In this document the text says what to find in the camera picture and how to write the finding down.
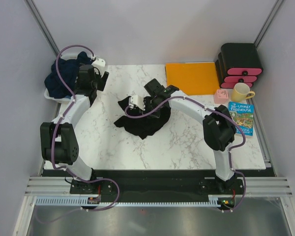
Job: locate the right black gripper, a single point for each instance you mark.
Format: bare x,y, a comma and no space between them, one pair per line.
146,102

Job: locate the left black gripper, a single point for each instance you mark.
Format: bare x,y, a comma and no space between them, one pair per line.
101,80

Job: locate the black t shirt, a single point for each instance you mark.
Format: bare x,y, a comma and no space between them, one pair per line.
146,126

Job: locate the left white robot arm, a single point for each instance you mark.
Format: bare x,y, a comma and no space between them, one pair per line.
59,144

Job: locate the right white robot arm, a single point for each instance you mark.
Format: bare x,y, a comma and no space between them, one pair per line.
219,132

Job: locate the navy blue t shirt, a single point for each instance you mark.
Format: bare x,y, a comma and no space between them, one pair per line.
68,70

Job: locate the orange folder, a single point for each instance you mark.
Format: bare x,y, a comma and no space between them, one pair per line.
193,78

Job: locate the pink toy block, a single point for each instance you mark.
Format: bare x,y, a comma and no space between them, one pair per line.
221,96

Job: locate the yellow mug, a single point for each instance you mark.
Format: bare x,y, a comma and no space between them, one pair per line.
241,91

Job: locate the blue children's book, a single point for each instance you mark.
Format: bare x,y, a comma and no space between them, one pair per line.
243,116

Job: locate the black pink drawer unit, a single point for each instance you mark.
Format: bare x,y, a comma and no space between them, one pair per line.
238,63

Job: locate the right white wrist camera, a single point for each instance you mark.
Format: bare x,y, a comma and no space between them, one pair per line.
136,101

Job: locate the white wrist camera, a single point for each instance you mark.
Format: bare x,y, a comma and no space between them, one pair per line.
100,64
136,101

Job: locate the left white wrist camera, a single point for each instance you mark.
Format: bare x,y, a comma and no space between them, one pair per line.
100,64

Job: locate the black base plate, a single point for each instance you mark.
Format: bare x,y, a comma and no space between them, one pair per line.
159,185

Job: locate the white slotted cable duct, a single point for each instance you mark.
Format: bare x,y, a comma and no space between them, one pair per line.
84,201

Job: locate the aluminium frame rail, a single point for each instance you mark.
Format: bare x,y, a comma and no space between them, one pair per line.
256,187

